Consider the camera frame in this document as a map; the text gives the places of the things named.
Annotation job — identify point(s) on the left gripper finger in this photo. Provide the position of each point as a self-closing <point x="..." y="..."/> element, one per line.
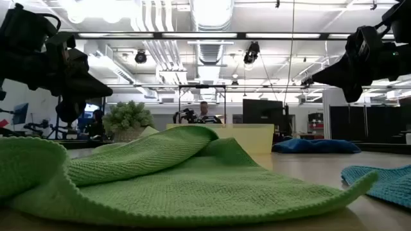
<point x="83" y="81"/>
<point x="70" y="109"/>

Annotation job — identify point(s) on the red slanted bar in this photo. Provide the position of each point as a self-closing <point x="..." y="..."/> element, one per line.
<point x="4" y="123"/>

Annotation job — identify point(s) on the black partition panels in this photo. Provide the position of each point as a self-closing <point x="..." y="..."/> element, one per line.
<point x="379" y="125"/>

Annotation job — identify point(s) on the blue microfiber towel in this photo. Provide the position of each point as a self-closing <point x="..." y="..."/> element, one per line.
<point x="314" y="146"/>

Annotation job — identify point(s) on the person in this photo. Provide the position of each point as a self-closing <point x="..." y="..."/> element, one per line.
<point x="204" y="110"/>
<point x="95" y="123"/>

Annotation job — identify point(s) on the artificial green potted plant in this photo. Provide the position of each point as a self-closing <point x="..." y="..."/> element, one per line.
<point x="126" y="117"/>

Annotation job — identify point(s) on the red storage shelf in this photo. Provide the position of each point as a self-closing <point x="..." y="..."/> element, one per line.
<point x="316" y="125"/>

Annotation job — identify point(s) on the yellow translucent plastic bin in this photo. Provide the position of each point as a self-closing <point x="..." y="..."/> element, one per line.
<point x="250" y="138"/>

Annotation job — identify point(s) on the teal microfiber towel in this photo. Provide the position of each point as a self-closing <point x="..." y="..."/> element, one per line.
<point x="385" y="183"/>

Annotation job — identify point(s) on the black ceiling spotlight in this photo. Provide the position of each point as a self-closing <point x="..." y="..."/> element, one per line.
<point x="140" y="57"/>
<point x="251" y="54"/>

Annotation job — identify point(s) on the black overhead light bar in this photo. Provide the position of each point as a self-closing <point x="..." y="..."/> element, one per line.
<point x="241" y="36"/>

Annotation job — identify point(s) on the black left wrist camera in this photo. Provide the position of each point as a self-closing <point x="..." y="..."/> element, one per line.
<point x="29" y="25"/>

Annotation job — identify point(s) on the blue background monitor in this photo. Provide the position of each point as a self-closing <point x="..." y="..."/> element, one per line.
<point x="20" y="113"/>

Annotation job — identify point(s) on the green microfiber towel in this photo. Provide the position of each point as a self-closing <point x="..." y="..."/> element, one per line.
<point x="192" y="179"/>

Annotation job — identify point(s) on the black computer monitor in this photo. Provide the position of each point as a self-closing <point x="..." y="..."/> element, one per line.
<point x="261" y="112"/>

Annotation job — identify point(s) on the black background robot arm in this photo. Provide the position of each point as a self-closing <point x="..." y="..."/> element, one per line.
<point x="37" y="125"/>
<point x="186" y="116"/>

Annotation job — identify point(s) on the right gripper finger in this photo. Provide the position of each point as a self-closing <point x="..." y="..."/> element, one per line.
<point x="340" y="75"/>
<point x="353" y="93"/>

